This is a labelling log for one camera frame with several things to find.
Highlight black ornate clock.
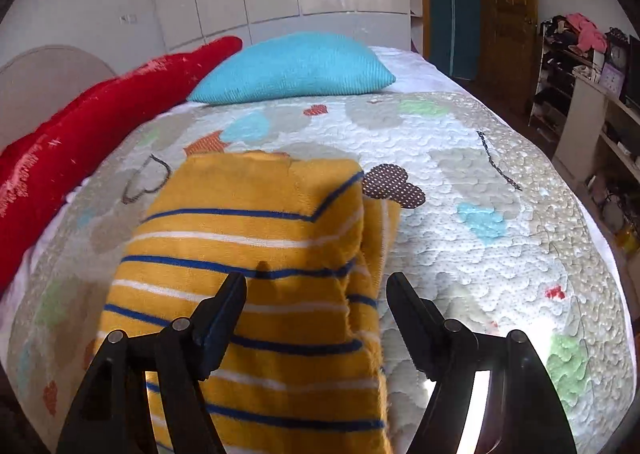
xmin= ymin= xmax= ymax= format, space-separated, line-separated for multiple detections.
xmin=602 ymin=28 xmax=630 ymax=70

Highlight cluttered shelf rack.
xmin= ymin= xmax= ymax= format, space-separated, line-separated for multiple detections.
xmin=529 ymin=17 xmax=608 ymax=135

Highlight white shelf unit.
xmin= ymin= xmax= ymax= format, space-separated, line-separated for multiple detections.
xmin=552 ymin=69 xmax=640 ymax=255

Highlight brown wooden door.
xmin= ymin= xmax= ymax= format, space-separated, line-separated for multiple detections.
xmin=475 ymin=0 xmax=540 ymax=108

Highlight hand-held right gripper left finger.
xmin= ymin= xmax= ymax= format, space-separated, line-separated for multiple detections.
xmin=56 ymin=271 xmax=248 ymax=454

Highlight blue pillow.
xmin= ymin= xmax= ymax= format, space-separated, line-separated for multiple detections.
xmin=187 ymin=32 xmax=397 ymax=105

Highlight yellow striped sweater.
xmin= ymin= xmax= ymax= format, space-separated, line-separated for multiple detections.
xmin=92 ymin=150 xmax=402 ymax=454

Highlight red blanket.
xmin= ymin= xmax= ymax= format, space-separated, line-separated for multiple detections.
xmin=0 ymin=36 xmax=244 ymax=295

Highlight black television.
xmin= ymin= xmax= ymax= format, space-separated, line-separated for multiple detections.
xmin=622 ymin=34 xmax=640 ymax=108

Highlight beige headboard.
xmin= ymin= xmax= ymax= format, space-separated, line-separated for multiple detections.
xmin=0 ymin=45 xmax=118 ymax=150

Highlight purple clock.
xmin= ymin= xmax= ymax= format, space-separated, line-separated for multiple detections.
xmin=599 ymin=62 xmax=625 ymax=92

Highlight white patterned quilt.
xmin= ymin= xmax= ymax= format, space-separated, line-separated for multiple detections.
xmin=0 ymin=45 xmax=640 ymax=454

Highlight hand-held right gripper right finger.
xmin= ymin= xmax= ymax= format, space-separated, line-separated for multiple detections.
xmin=386 ymin=271 xmax=578 ymax=454

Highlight pink clothes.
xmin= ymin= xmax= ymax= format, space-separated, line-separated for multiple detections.
xmin=565 ymin=12 xmax=608 ymax=52

